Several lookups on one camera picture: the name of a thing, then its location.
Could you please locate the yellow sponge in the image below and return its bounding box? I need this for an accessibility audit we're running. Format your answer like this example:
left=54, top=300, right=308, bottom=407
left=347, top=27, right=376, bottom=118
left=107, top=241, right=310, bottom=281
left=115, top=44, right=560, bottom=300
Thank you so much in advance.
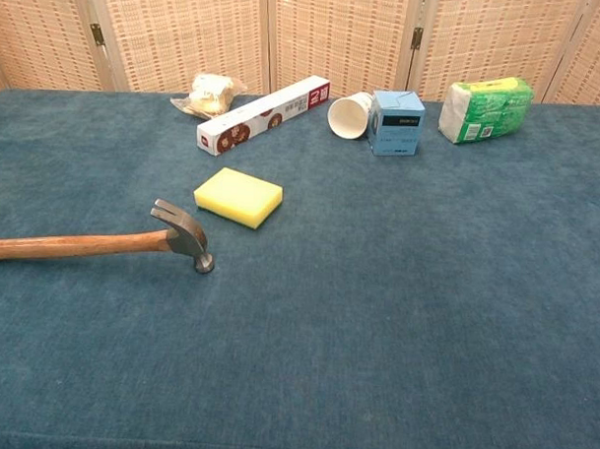
left=191, top=165, right=285, bottom=231

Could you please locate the clear plastic bag with bread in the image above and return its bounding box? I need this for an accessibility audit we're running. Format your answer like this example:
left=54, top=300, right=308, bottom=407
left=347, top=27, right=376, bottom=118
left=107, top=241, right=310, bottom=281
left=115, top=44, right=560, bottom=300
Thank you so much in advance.
left=168, top=71, right=248, bottom=122

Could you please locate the wooden handle claw hammer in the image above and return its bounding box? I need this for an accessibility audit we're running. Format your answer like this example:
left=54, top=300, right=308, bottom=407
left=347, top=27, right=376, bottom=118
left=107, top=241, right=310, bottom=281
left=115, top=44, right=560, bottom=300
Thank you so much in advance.
left=0, top=192, right=219, bottom=276

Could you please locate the green tissue pack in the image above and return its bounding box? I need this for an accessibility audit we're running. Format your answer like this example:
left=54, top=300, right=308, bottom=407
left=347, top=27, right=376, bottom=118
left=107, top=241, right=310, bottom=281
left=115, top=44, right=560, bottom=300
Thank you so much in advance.
left=436, top=74, right=536, bottom=148

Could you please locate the blue table cloth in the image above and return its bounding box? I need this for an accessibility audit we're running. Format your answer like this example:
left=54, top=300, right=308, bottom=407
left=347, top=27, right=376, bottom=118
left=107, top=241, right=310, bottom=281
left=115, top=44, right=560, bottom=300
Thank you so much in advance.
left=0, top=83, right=600, bottom=449

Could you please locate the white paper cup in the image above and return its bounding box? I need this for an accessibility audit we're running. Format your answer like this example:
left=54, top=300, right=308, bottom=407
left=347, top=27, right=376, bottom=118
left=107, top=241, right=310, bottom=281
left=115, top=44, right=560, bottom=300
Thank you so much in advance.
left=326, top=90, right=374, bottom=141

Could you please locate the woven folding screen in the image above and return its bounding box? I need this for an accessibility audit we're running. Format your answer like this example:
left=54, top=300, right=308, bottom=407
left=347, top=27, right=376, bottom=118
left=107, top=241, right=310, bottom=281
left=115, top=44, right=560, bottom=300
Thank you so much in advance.
left=0, top=0, right=600, bottom=114

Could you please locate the long white wrap box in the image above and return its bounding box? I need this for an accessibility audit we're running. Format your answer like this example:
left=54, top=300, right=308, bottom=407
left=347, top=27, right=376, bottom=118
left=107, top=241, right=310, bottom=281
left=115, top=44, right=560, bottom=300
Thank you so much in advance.
left=195, top=70, right=334, bottom=161

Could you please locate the light blue carton box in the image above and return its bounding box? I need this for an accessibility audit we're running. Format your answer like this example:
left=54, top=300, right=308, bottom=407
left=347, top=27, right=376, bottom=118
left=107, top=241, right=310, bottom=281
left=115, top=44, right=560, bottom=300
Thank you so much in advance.
left=365, top=89, right=428, bottom=159

